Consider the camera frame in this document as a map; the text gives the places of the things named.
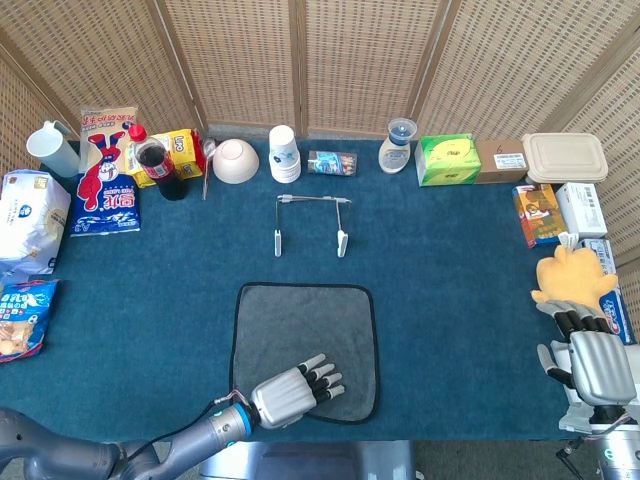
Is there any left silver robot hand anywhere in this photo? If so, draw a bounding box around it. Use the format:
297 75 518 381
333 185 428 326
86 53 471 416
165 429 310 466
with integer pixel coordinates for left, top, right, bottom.
249 353 347 431

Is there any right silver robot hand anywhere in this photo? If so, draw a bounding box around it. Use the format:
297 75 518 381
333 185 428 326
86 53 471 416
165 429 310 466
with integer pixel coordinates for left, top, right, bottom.
536 299 637 406

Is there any grey and blue cloth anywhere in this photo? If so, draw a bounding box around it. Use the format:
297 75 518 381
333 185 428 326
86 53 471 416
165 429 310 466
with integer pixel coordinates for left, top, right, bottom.
228 282 380 425

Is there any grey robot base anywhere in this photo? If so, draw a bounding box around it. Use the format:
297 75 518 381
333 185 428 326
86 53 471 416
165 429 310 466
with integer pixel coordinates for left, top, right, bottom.
198 439 417 480

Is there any blue toothpaste box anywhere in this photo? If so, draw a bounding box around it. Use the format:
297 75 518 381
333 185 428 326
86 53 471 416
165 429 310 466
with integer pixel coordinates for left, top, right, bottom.
577 238 636 346

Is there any yellow plush mitt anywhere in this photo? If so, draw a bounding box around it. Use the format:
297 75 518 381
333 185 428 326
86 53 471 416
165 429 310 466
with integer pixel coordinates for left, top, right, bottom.
530 230 620 321

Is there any white labelled carton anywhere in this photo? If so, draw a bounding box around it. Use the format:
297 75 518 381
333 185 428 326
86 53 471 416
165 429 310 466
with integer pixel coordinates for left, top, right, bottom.
554 182 609 240

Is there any orange blue box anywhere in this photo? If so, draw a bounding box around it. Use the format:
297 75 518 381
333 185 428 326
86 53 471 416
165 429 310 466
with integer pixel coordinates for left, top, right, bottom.
511 183 570 249

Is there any blue carpet table cover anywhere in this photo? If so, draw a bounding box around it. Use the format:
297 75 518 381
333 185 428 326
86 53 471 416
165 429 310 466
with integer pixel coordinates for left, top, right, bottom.
0 138 621 444

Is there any beige lidded food container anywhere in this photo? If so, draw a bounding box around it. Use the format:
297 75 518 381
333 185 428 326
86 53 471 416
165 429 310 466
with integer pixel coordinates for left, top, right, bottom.
521 132 610 185

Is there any brown cardboard box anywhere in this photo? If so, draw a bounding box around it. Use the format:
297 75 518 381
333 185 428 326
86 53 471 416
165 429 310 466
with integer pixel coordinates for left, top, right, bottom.
473 139 530 185

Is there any upturned cream bowl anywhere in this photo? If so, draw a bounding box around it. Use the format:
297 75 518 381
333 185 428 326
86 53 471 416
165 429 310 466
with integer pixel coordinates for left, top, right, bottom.
212 138 261 185

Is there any stack of white paper cups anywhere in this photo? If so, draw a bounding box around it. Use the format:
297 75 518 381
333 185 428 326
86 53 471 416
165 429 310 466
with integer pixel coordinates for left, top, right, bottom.
268 124 303 184

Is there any green tissue box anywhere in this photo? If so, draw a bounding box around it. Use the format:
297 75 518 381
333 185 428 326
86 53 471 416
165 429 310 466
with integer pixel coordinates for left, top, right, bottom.
413 132 482 188

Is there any metal spoon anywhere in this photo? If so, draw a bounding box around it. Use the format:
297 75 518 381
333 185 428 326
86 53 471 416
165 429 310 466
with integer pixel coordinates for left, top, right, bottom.
200 137 218 202

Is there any cola bottle with red label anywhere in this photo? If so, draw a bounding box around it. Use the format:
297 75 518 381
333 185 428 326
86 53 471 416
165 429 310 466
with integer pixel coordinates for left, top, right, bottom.
128 123 190 202

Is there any red white blue cartoon bag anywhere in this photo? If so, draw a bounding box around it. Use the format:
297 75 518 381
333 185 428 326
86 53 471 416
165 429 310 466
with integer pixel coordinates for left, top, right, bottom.
69 105 142 238

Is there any yellow Lipo snack pack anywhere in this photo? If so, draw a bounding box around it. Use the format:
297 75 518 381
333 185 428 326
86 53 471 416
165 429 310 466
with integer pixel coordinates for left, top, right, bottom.
124 128 207 189

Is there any white bottle with blue cap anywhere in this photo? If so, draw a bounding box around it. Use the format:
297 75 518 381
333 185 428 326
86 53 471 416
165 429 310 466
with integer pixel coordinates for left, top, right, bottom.
378 117 419 175

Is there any blue biscuit snack bag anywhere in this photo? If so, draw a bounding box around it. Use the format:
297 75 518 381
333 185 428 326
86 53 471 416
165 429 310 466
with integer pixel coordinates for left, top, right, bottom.
0 278 60 365

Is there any white flour bag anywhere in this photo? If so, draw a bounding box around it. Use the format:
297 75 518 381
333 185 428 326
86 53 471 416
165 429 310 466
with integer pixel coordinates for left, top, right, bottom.
0 168 72 281

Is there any woven rattan folding screen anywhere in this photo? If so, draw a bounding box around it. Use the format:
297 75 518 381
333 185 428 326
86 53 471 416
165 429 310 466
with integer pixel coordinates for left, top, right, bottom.
0 0 640 271

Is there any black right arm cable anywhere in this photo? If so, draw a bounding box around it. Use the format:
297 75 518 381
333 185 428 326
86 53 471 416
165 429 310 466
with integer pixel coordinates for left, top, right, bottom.
555 432 609 461

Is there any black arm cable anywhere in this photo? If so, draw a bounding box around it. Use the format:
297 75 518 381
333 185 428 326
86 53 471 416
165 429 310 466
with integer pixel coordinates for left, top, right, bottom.
555 432 609 461
119 391 254 464

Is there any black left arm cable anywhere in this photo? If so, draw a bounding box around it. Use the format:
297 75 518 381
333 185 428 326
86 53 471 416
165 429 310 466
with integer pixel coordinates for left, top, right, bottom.
119 391 254 464

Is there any wire stand with white feet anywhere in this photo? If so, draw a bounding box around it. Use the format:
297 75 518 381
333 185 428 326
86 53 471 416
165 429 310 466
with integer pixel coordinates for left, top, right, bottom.
272 193 353 259

